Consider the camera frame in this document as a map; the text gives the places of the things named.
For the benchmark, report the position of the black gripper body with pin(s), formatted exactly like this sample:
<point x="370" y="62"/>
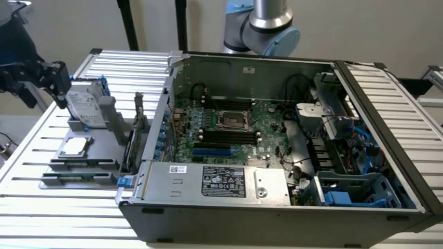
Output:
<point x="25" y="72"/>

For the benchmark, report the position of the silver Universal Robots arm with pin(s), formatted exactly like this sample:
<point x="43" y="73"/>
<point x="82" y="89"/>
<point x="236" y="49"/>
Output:
<point x="270" y="18"/>

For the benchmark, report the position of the silver CPU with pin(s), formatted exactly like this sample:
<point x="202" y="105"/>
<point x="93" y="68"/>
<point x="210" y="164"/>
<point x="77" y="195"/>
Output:
<point x="74" y="147"/>

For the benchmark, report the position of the black RAM slot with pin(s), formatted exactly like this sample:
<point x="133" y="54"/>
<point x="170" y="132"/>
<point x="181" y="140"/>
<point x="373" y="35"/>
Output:
<point x="229" y="99"/>
<point x="230" y="133"/>
<point x="230" y="130"/>
<point x="229" y="102"/>
<point x="230" y="140"/>
<point x="229" y="108"/>
<point x="230" y="136"/>

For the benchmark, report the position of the blue expansion slot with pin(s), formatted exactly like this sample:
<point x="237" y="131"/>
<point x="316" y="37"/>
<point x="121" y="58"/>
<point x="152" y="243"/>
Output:
<point x="212" y="150"/>

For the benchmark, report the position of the metal CPU socket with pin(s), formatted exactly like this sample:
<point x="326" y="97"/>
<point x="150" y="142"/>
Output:
<point x="234" y="119"/>

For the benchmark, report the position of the silver hard disk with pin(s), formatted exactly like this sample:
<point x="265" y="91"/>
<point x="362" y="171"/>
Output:
<point x="86" y="109"/>

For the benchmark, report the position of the blue disk carrier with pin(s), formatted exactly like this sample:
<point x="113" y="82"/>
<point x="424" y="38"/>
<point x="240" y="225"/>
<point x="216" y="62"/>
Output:
<point x="104" y="86"/>

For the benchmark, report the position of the grey parts rack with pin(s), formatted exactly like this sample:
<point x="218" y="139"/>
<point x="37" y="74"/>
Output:
<point x="114" y="124"/>

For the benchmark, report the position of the green graphics card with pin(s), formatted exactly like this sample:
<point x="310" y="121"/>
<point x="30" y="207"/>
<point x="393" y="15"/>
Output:
<point x="138" y="124"/>

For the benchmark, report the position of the black stand pole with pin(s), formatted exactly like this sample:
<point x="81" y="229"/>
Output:
<point x="182" y="23"/>
<point x="129" y="23"/>

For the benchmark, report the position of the blue case latch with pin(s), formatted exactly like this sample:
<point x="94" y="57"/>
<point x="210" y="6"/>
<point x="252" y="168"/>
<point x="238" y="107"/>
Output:
<point x="126" y="181"/>

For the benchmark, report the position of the silver power supply unit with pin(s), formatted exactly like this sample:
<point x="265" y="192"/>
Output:
<point x="189" y="185"/>

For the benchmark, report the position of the green motherboard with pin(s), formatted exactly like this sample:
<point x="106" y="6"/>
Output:
<point x="266" y="145"/>

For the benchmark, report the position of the silver chipset heat sink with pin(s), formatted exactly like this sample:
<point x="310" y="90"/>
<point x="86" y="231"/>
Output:
<point x="258" y="162"/>

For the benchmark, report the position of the metal drive cage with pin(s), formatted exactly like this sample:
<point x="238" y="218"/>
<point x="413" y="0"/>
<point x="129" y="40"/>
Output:
<point x="312" y="111"/>

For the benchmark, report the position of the black open PC case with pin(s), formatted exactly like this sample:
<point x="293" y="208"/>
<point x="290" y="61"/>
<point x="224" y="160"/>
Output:
<point x="264" y="223"/>

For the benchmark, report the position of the blue plastic disk bay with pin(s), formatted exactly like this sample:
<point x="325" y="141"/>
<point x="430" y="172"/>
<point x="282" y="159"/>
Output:
<point x="360" y="179"/>

